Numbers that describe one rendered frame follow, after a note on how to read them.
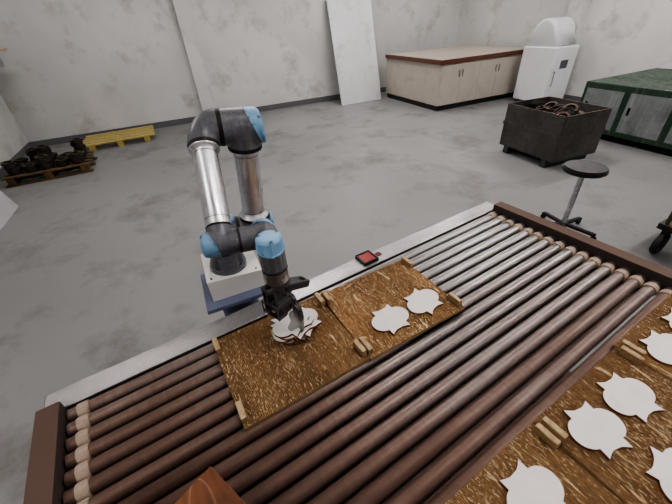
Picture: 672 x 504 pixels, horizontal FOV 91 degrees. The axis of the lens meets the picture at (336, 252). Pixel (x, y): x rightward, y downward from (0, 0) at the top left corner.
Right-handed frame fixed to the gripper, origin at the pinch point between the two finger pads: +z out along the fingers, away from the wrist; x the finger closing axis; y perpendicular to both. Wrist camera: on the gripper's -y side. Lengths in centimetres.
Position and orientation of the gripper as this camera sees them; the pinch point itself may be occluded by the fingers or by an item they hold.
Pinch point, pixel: (291, 321)
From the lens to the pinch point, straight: 114.4
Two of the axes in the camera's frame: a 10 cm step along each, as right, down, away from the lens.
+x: 7.9, 3.2, -5.3
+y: -6.1, 4.9, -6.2
